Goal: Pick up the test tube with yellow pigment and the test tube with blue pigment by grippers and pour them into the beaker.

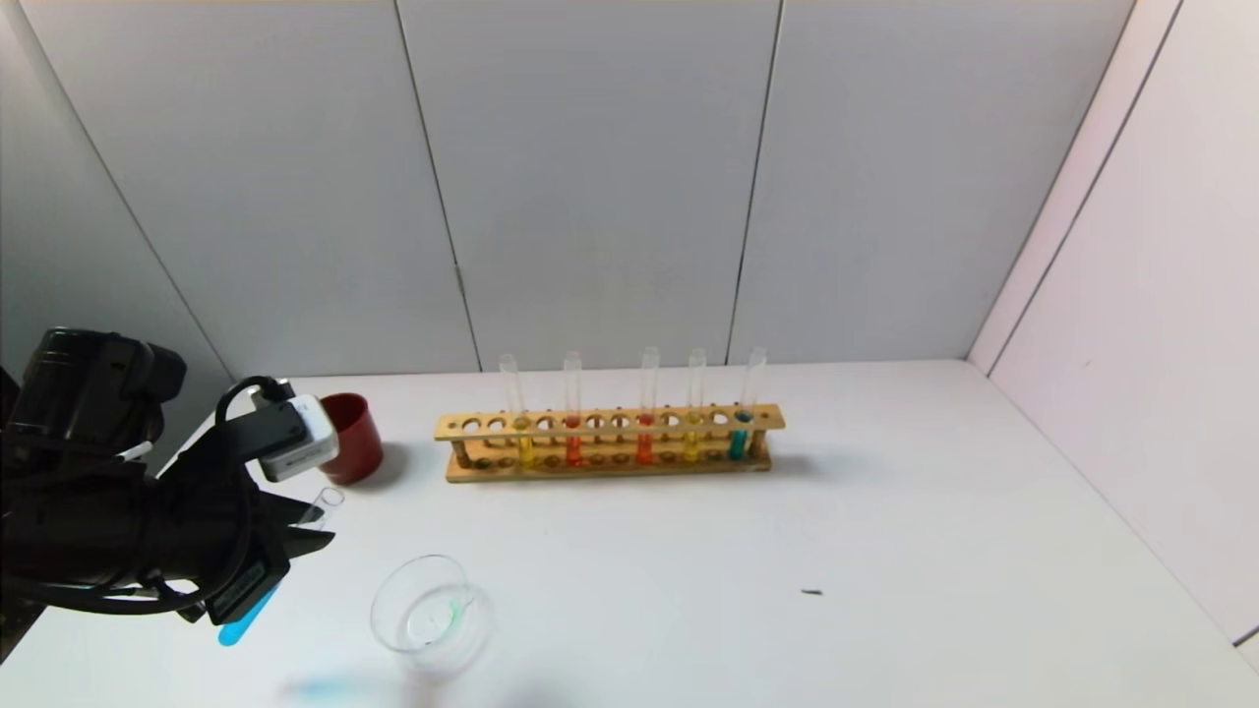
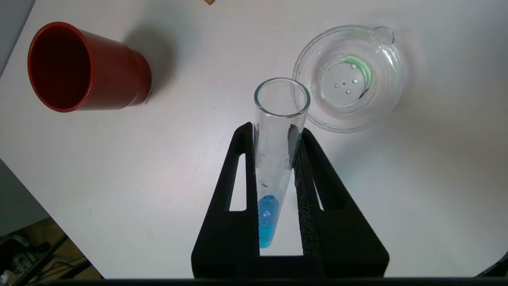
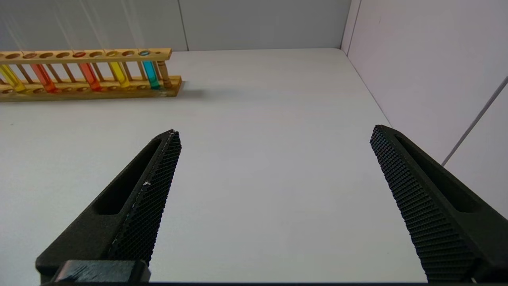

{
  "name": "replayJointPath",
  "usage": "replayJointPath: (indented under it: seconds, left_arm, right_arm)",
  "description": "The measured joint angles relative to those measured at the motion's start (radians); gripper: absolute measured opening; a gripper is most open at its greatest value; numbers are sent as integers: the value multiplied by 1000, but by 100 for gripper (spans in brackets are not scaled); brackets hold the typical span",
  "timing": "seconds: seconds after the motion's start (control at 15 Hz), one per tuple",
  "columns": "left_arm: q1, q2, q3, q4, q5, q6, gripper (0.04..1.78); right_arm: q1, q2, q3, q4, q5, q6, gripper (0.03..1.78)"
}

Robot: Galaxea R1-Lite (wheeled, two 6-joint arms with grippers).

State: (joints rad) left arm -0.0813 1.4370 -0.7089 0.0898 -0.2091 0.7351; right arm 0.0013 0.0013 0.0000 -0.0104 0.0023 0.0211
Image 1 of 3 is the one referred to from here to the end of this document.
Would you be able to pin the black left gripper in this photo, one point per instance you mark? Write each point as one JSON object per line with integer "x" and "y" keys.
{"x": 252, "y": 583}

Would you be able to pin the glass test tube light-blue liquid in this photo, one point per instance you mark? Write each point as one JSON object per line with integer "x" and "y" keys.
{"x": 241, "y": 624}

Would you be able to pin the glass test tube yellow liquid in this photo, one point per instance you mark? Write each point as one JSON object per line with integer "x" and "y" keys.
{"x": 690, "y": 447}
{"x": 527, "y": 452}

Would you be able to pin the orange and black left arm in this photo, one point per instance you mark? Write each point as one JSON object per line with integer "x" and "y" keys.
{"x": 79, "y": 393}

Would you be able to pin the glass test tube orange liquid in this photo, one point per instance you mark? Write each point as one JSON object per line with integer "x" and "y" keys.
{"x": 573, "y": 450}
{"x": 644, "y": 449}

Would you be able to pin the wooden test tube rack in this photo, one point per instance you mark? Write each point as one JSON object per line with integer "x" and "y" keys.
{"x": 610, "y": 430}

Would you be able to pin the glass test tube teal liquid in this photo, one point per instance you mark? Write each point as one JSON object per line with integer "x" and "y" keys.
{"x": 737, "y": 444}

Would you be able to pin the dark red plastic cup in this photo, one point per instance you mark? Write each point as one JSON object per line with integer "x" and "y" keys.
{"x": 356, "y": 442}

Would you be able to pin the clear glass dish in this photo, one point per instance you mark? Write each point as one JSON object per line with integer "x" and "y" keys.
{"x": 433, "y": 619}

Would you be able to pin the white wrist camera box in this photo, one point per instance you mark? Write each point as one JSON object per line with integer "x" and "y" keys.
{"x": 305, "y": 442}

